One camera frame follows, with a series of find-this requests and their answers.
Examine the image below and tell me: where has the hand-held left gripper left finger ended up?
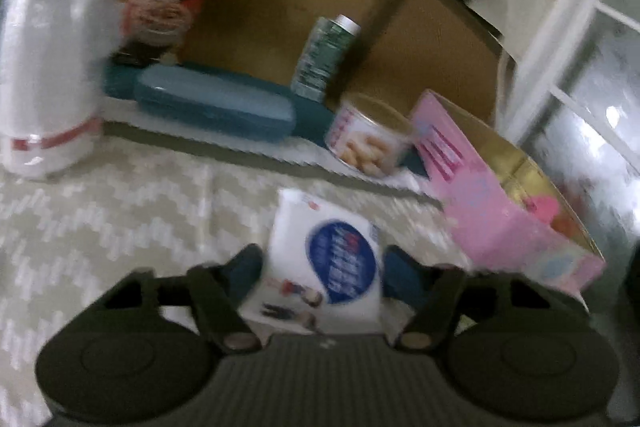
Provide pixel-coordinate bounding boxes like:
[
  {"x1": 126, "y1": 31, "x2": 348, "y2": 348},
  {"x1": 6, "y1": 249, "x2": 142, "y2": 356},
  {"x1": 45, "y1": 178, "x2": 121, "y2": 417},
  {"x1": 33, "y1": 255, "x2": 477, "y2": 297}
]
[{"x1": 94, "y1": 244, "x2": 264, "y2": 354}]

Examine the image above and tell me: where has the frosted glass window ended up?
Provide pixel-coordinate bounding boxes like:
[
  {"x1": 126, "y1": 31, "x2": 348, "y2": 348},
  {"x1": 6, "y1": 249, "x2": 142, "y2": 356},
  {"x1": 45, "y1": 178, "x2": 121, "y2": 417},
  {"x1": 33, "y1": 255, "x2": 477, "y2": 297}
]
[{"x1": 500, "y1": 0, "x2": 640, "y2": 324}]

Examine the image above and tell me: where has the white wrapped paper roll pack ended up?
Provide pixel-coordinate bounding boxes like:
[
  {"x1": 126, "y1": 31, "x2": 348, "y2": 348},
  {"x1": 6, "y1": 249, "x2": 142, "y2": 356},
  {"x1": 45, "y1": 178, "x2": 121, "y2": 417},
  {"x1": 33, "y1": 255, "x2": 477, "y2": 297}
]
[{"x1": 0, "y1": 0, "x2": 127, "y2": 180}]

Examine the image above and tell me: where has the green carton white cap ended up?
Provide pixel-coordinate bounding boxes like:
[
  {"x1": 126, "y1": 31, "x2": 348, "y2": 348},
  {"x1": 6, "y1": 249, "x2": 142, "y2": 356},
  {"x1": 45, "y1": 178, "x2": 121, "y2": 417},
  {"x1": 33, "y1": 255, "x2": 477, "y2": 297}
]
[{"x1": 291, "y1": 14, "x2": 362, "y2": 104}]

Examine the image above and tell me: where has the pink soft ball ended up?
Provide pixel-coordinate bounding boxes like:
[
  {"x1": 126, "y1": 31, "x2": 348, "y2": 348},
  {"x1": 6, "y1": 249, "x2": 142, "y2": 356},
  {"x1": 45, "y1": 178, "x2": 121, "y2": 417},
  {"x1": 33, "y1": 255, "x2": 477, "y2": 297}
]
[{"x1": 529, "y1": 197, "x2": 562, "y2": 224}]

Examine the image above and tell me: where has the white tissue pack blue circle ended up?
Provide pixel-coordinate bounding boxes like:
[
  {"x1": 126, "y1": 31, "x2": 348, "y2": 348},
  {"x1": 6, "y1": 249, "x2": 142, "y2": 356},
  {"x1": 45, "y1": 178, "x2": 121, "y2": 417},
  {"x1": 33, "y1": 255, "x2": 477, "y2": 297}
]
[{"x1": 237, "y1": 188, "x2": 387, "y2": 336}]

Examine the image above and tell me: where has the teal mat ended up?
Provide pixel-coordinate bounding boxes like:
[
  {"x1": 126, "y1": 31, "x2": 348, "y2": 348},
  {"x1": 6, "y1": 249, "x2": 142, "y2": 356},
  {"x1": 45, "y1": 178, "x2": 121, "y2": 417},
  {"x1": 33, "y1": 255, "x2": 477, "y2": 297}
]
[{"x1": 102, "y1": 59, "x2": 427, "y2": 174}]

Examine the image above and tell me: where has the printed biscuit can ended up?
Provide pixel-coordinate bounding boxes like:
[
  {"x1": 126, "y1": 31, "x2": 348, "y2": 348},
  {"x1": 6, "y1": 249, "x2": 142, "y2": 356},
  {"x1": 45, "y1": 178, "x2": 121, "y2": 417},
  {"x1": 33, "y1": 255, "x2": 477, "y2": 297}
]
[{"x1": 325, "y1": 92, "x2": 419, "y2": 178}]

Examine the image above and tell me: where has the beige chevron blanket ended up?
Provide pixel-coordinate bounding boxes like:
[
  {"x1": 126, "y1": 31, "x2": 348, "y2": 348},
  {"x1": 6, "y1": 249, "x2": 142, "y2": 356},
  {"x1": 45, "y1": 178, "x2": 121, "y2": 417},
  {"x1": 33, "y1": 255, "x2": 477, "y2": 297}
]
[{"x1": 0, "y1": 121, "x2": 476, "y2": 427}]

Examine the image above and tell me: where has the blue plastic case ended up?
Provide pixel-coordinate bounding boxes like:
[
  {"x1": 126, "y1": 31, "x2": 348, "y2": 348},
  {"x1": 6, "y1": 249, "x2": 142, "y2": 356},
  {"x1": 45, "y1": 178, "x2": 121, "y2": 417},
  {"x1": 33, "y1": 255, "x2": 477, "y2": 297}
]
[{"x1": 132, "y1": 66, "x2": 297, "y2": 144}]

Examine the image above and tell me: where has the brown tin lid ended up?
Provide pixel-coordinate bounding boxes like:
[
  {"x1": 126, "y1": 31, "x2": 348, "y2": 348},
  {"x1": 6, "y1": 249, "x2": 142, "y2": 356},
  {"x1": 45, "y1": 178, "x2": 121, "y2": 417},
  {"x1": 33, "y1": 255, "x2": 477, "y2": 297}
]
[{"x1": 345, "y1": 0, "x2": 504, "y2": 128}]

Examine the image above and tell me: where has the pink tin box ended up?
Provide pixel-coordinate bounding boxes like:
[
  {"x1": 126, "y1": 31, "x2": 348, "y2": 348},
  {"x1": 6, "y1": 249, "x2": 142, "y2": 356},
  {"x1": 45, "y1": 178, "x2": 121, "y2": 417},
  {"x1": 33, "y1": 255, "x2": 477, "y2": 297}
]
[{"x1": 409, "y1": 89, "x2": 607, "y2": 303}]

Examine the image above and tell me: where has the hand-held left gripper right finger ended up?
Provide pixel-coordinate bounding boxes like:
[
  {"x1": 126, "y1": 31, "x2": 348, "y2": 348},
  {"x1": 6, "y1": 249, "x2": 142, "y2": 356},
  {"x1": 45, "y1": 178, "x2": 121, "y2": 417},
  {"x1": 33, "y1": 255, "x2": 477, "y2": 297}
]
[{"x1": 382, "y1": 244, "x2": 589, "y2": 353}]

